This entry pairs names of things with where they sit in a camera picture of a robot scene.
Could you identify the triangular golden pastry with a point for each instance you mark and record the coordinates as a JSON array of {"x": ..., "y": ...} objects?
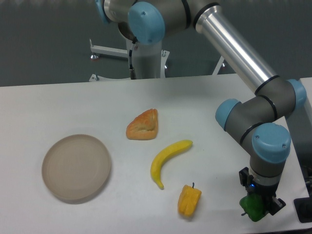
[{"x": 144, "y": 126}]

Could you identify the green bell pepper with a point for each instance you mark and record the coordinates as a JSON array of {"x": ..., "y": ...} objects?
[{"x": 253, "y": 206}]

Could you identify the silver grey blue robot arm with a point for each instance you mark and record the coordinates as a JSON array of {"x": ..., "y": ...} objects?
[{"x": 145, "y": 23}]

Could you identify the black device at table edge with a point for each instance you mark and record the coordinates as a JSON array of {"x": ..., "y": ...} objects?
[{"x": 303, "y": 206}]

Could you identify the yellow banana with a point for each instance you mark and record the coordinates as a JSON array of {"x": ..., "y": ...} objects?
[{"x": 164, "y": 155}]

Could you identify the yellow bell pepper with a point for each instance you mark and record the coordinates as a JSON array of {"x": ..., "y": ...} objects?
[{"x": 188, "y": 200}]

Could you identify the white metal robot stand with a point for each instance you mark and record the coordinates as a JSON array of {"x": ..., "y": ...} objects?
[{"x": 161, "y": 60}]

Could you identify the beige round plate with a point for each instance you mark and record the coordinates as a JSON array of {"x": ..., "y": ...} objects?
[{"x": 76, "y": 168}]

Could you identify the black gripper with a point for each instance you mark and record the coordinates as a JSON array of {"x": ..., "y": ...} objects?
[{"x": 263, "y": 186}]

